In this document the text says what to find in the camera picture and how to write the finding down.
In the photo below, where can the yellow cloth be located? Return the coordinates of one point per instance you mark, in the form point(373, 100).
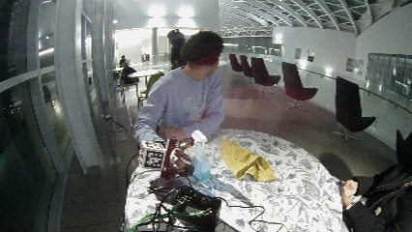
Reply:
point(247, 162)

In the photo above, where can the white cube with black markers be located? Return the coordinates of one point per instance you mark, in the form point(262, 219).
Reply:
point(153, 155)

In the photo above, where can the clear spray bottle blue liquid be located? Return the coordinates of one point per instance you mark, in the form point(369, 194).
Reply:
point(202, 166)

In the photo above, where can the large framed wall panel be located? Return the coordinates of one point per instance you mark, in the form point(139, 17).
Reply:
point(391, 75)

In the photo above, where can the wall picture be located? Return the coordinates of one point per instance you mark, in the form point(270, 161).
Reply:
point(298, 53)
point(355, 66)
point(310, 55)

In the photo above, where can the small white object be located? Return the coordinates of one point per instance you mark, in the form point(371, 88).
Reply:
point(357, 200)

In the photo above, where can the green chair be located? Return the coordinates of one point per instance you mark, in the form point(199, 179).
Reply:
point(150, 85)

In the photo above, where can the white slanted column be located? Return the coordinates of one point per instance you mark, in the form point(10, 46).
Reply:
point(75, 90)

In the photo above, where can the dark red swivel chair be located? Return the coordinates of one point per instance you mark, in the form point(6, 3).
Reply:
point(235, 63)
point(246, 67)
point(262, 73)
point(297, 85)

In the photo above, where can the black swivel chair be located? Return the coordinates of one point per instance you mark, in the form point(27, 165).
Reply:
point(350, 106)

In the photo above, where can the black electronics box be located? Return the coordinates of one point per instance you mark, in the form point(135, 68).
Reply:
point(195, 208)

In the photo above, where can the grey round pillar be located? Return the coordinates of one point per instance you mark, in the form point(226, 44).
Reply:
point(155, 45)

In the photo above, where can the white round table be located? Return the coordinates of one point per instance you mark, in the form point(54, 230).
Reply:
point(143, 73)

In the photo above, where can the the person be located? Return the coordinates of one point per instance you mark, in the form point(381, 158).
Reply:
point(182, 100)

